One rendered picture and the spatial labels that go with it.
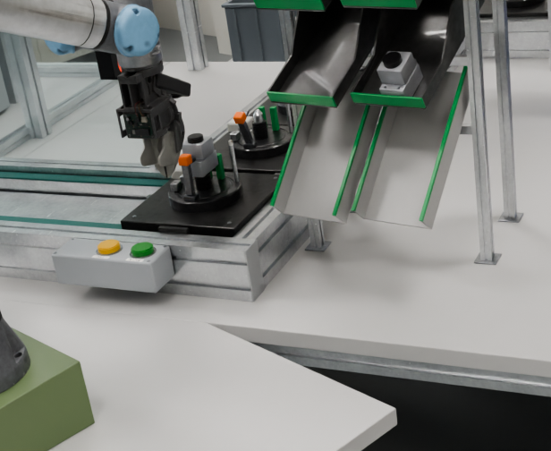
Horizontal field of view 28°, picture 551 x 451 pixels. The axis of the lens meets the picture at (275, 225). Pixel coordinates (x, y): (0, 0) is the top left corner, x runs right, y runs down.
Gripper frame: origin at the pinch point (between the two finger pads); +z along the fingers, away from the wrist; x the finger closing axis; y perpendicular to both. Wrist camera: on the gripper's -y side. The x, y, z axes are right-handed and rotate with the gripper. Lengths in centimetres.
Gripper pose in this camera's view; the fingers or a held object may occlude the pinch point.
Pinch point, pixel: (168, 168)
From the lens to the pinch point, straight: 198.9
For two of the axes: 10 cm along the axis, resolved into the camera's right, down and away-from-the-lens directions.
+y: -4.1, 4.3, -8.0
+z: 1.4, 9.0, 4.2
